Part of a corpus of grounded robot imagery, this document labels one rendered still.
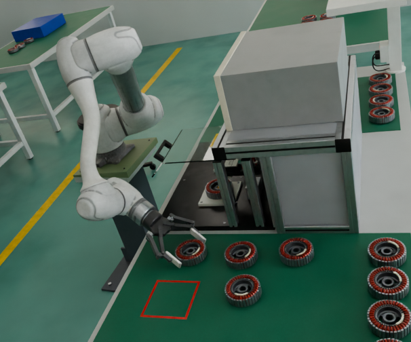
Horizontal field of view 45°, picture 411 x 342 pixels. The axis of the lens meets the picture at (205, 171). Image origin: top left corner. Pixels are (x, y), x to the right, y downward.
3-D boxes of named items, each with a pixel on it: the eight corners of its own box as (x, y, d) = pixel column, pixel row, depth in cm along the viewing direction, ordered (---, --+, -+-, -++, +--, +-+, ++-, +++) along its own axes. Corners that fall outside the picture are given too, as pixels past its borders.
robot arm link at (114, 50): (119, 115, 258) (158, 100, 260) (129, 142, 253) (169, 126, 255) (77, 28, 185) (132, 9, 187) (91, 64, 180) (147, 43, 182)
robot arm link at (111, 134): (93, 146, 258) (76, 108, 248) (126, 133, 260) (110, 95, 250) (94, 157, 244) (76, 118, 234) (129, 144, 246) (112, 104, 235)
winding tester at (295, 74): (226, 131, 170) (213, 76, 160) (250, 79, 205) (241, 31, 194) (343, 121, 157) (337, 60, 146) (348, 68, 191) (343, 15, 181)
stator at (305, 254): (273, 256, 166) (271, 247, 164) (299, 239, 170) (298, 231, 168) (294, 273, 157) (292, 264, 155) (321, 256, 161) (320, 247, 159)
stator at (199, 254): (170, 261, 176) (167, 253, 174) (190, 242, 183) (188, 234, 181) (194, 271, 169) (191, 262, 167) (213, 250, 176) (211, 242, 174)
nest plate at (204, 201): (198, 206, 197) (197, 203, 197) (208, 184, 209) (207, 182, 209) (234, 205, 192) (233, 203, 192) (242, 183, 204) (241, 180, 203)
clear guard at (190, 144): (151, 177, 178) (146, 163, 175) (172, 143, 197) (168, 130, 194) (239, 173, 166) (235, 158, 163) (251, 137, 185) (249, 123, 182)
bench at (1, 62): (-10, 140, 531) (-44, 75, 493) (74, 70, 681) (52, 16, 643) (60, 134, 500) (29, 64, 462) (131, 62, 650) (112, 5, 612)
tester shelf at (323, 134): (213, 160, 165) (211, 148, 162) (252, 77, 218) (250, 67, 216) (351, 151, 150) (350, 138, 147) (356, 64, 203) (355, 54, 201)
